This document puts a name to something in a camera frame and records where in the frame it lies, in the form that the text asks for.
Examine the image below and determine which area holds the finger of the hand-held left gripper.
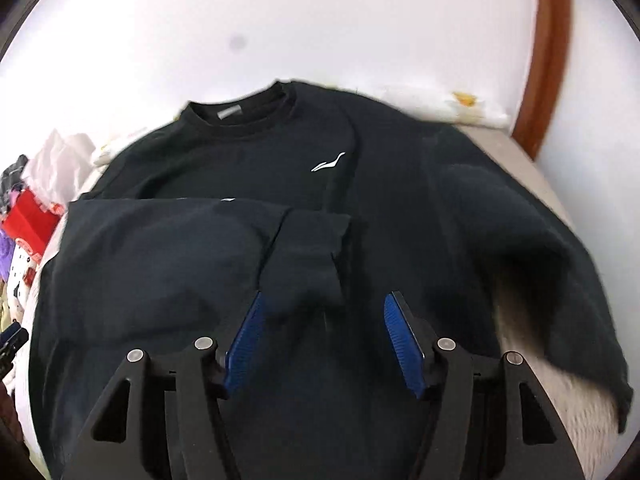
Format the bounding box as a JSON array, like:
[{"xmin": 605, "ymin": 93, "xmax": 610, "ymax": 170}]
[{"xmin": 0, "ymin": 322, "xmax": 29, "ymax": 363}]

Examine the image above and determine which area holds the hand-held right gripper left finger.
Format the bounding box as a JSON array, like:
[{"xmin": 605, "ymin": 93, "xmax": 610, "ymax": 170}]
[{"xmin": 60, "ymin": 290, "xmax": 267, "ymax": 480}]

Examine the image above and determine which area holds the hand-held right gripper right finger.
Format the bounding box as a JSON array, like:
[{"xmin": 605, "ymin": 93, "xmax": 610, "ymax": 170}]
[{"xmin": 383, "ymin": 290, "xmax": 586, "ymax": 480}]

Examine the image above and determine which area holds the black sweatshirt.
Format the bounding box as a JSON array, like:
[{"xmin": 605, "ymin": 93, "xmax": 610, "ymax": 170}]
[{"xmin": 27, "ymin": 79, "xmax": 633, "ymax": 480}]

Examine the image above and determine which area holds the white polka-dot cloth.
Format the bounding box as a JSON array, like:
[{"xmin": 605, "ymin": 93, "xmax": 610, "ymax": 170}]
[{"xmin": 0, "ymin": 247, "xmax": 47, "ymax": 323}]

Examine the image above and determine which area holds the purple cloth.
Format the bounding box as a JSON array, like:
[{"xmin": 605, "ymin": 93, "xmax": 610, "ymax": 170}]
[{"xmin": 0, "ymin": 234, "xmax": 17, "ymax": 282}]

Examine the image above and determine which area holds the red paper bag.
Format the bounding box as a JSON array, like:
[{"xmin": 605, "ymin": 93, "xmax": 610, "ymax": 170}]
[{"xmin": 0, "ymin": 189, "xmax": 67, "ymax": 257}]

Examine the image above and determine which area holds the dark plaid cloth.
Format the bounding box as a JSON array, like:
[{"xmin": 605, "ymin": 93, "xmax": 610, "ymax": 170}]
[{"xmin": 0, "ymin": 154, "xmax": 32, "ymax": 202}]

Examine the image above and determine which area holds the striped bed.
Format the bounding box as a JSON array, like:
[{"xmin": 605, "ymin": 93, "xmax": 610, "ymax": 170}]
[{"xmin": 35, "ymin": 125, "xmax": 626, "ymax": 480}]

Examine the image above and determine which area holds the white plastic bag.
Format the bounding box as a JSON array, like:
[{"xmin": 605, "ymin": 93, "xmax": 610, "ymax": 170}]
[{"xmin": 25, "ymin": 130, "xmax": 97, "ymax": 206}]

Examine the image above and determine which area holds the brown wooden door frame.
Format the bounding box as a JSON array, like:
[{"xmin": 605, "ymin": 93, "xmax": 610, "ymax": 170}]
[{"xmin": 510, "ymin": 0, "xmax": 573, "ymax": 161}]

